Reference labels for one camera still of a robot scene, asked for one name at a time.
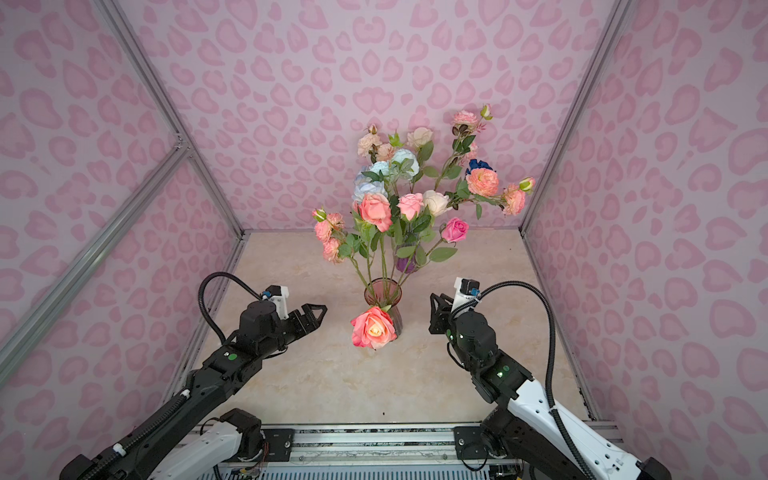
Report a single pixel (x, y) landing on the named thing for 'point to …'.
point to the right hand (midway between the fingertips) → (432, 294)
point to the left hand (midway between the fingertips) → (319, 308)
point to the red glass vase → (385, 293)
